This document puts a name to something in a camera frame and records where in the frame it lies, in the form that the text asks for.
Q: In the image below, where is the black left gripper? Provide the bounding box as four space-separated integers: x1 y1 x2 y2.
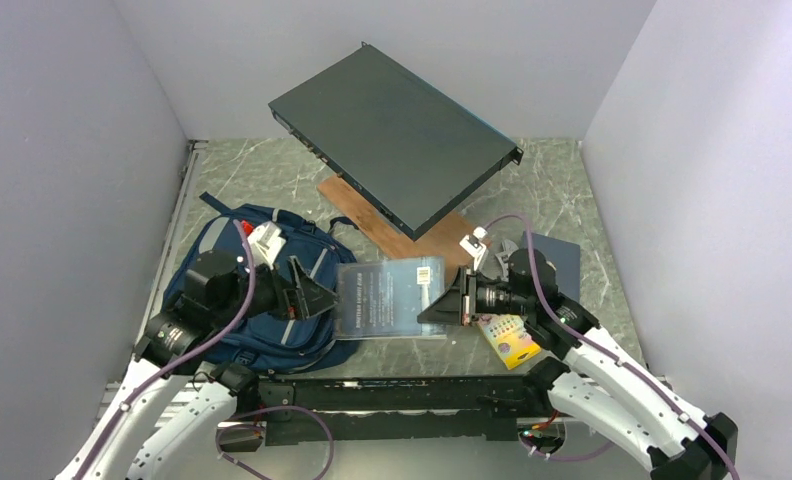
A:
214 254 341 325

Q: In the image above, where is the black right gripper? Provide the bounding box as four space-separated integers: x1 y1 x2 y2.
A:
419 265 533 325

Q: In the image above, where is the navy blue student backpack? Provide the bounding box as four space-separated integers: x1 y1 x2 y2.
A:
149 192 357 374

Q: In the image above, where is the blue paperback book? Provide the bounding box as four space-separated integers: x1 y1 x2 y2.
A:
333 256 447 340

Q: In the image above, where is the dark blue bottom book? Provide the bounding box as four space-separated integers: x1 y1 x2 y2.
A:
531 233 581 302

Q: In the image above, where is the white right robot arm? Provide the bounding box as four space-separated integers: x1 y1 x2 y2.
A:
417 248 739 479

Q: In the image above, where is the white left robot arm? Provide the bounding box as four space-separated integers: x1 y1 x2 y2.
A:
58 250 338 479

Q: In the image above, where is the yellow crayon box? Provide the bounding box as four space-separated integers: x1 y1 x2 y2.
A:
477 314 541 370

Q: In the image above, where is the brown wooden base board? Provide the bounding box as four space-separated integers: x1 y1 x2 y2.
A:
317 175 475 267

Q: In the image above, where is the dark grey rack unit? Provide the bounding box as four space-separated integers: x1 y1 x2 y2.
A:
268 43 523 240

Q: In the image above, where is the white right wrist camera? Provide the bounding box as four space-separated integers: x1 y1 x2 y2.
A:
459 227 488 272

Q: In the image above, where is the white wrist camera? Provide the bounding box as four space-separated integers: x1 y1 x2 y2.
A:
459 227 488 272
244 221 287 268

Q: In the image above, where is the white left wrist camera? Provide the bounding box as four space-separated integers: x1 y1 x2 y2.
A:
244 221 287 268

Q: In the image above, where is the red handled adjustable wrench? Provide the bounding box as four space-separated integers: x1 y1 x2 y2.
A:
494 239 519 281

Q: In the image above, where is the black front rail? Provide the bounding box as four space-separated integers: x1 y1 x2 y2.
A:
253 375 554 446

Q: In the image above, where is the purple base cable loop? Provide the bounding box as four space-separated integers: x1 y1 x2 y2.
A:
215 405 335 480

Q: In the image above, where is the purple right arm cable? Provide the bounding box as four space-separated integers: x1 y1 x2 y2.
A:
482 213 742 480

